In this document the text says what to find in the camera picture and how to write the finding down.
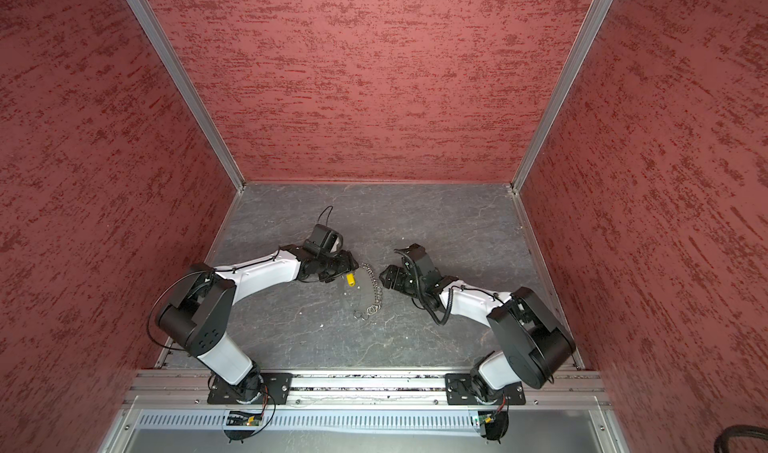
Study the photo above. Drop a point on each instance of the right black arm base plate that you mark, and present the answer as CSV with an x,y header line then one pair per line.
x,y
464,389

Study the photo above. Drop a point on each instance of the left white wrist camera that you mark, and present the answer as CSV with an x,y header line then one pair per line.
x,y
324,241

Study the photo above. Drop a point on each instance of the left aluminium corner post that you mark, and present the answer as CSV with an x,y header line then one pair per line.
x,y
161,44

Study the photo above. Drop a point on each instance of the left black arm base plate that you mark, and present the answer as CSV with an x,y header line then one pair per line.
x,y
253,390

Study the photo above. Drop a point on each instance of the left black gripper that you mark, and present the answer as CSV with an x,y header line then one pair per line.
x,y
346,264

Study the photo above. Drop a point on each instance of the aluminium corner post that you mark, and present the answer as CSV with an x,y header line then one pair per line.
x,y
587,33
161,44

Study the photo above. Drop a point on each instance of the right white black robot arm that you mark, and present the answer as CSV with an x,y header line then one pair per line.
x,y
533,342

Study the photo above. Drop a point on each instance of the aluminium front rail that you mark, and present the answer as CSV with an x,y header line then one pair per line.
x,y
572,389

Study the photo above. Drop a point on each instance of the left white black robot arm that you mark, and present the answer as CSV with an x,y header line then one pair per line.
x,y
197,312

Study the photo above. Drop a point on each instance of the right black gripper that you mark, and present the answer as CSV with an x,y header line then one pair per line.
x,y
391,270

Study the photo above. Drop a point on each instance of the right aluminium corner post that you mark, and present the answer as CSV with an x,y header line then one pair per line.
x,y
587,33

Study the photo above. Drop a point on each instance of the white slotted cable duct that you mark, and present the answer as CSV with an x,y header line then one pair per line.
x,y
433,422

